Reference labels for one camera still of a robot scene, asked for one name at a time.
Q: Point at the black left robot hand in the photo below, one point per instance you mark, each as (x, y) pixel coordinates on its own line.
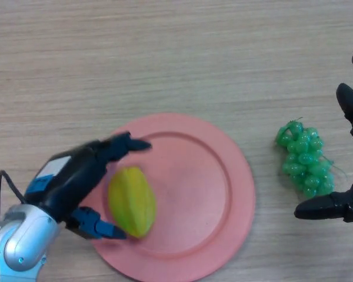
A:
(73, 176)

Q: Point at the yellow starfruit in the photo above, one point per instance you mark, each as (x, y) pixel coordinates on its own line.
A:
(132, 199)

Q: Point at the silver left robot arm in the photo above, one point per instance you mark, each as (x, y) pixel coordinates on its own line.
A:
(20, 241)

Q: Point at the pink round plate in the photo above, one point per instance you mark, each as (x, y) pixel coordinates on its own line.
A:
(194, 191)

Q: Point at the green grape bunch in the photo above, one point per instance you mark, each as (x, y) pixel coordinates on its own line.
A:
(306, 158)

